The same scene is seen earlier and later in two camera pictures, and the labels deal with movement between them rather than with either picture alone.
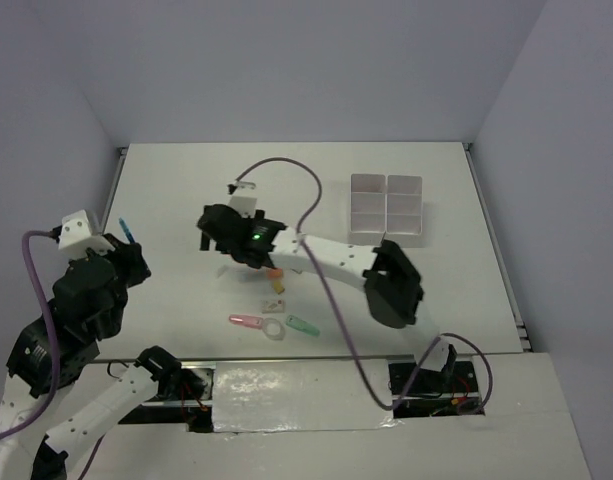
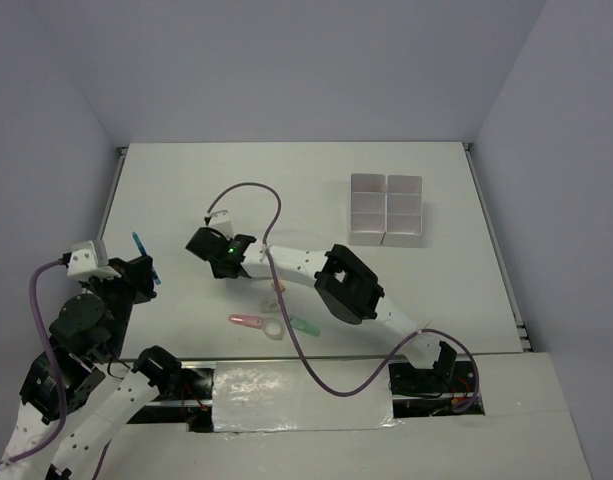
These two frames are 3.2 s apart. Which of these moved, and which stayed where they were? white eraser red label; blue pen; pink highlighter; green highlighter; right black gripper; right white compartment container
Moved: right black gripper; blue pen
Stayed: white eraser red label; right white compartment container; pink highlighter; green highlighter
